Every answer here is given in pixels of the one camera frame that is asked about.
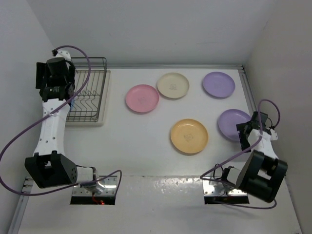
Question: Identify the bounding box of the pink plate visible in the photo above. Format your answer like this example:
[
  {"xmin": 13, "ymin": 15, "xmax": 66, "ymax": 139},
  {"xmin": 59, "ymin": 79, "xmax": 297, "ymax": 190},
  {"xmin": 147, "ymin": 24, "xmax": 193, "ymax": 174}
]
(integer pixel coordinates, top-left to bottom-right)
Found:
[{"xmin": 125, "ymin": 84, "xmax": 159, "ymax": 114}]

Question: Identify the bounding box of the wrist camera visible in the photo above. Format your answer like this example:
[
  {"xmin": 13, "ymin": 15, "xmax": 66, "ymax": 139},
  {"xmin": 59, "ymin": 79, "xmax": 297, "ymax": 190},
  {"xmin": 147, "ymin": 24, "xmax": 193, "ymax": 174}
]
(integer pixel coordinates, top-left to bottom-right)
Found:
[
  {"xmin": 52, "ymin": 50, "xmax": 72, "ymax": 62},
  {"xmin": 268, "ymin": 129, "xmax": 278, "ymax": 141}
]

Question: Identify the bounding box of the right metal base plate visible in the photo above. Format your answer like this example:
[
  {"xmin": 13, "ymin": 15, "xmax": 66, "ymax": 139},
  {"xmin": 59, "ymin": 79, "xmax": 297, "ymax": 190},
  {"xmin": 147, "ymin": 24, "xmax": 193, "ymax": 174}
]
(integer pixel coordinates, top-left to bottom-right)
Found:
[{"xmin": 202, "ymin": 176, "xmax": 248, "ymax": 197}]

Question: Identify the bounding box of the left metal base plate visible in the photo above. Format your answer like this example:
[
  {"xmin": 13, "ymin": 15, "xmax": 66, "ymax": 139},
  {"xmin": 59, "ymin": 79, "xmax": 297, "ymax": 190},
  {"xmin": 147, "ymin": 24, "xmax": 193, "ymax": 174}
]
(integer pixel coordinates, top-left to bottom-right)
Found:
[{"xmin": 72, "ymin": 175, "xmax": 118, "ymax": 197}]

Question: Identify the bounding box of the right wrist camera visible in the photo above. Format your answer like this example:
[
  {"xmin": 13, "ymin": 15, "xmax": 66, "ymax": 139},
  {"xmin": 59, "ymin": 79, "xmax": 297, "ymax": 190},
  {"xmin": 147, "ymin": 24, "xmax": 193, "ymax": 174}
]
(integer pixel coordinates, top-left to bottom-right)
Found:
[{"xmin": 268, "ymin": 129, "xmax": 278, "ymax": 141}]

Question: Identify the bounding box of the orange plate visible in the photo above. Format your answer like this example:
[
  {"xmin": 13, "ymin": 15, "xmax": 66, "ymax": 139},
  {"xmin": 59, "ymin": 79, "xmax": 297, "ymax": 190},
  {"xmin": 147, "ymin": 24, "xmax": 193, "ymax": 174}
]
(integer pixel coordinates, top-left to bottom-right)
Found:
[{"xmin": 170, "ymin": 118, "xmax": 209, "ymax": 155}]

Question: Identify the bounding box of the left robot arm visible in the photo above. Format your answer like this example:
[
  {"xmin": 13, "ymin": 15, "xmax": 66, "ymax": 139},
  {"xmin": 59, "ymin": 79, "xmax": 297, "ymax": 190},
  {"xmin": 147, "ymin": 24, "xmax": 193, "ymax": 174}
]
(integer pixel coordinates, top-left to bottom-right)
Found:
[{"xmin": 24, "ymin": 57, "xmax": 95, "ymax": 188}]

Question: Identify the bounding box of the lilac plate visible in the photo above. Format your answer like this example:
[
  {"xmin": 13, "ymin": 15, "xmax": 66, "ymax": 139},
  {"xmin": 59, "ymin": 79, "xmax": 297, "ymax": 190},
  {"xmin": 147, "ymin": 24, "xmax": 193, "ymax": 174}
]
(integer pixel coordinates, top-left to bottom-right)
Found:
[
  {"xmin": 217, "ymin": 109, "xmax": 251, "ymax": 142},
  {"xmin": 202, "ymin": 72, "xmax": 235, "ymax": 98}
]

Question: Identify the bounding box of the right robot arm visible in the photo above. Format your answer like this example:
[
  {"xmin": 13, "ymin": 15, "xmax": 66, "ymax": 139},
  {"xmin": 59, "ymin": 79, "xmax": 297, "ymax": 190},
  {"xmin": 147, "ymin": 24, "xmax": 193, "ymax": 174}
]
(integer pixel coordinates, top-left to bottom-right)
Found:
[{"xmin": 221, "ymin": 112, "xmax": 288, "ymax": 203}]

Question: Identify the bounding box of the metal base plate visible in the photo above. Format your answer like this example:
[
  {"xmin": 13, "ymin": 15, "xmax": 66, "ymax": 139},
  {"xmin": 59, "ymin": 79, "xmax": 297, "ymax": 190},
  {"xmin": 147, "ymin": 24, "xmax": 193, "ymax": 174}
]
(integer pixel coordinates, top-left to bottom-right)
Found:
[
  {"xmin": 202, "ymin": 176, "xmax": 248, "ymax": 197},
  {"xmin": 72, "ymin": 175, "xmax": 118, "ymax": 197}
]

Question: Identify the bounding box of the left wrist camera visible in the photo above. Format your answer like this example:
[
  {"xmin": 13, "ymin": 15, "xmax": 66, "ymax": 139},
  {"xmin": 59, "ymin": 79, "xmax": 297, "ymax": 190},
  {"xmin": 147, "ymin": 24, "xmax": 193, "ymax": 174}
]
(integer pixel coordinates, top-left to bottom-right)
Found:
[{"xmin": 52, "ymin": 50, "xmax": 72, "ymax": 62}]

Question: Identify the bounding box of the blue plate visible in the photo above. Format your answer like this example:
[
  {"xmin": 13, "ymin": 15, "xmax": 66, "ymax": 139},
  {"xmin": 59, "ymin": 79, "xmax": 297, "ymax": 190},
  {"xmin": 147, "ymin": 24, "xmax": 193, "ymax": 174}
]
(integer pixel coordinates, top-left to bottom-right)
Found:
[{"xmin": 70, "ymin": 99, "xmax": 75, "ymax": 111}]

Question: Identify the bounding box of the beige drip tray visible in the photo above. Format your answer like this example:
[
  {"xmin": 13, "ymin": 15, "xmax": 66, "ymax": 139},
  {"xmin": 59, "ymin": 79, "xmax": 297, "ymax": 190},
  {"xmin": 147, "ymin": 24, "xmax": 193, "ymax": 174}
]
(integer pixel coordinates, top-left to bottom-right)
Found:
[{"xmin": 66, "ymin": 69, "xmax": 111, "ymax": 127}]

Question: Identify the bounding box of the cream plate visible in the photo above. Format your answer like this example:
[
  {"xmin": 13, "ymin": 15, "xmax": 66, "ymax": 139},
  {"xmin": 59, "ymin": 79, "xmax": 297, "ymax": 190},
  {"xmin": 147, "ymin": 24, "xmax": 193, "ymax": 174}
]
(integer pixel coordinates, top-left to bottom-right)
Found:
[{"xmin": 157, "ymin": 73, "xmax": 190, "ymax": 99}]

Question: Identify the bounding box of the wire dish rack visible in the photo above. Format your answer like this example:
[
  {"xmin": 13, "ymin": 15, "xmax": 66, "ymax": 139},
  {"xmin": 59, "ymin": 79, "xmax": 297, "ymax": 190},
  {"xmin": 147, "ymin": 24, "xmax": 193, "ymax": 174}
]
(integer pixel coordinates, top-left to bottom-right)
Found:
[{"xmin": 66, "ymin": 57, "xmax": 110, "ymax": 126}]

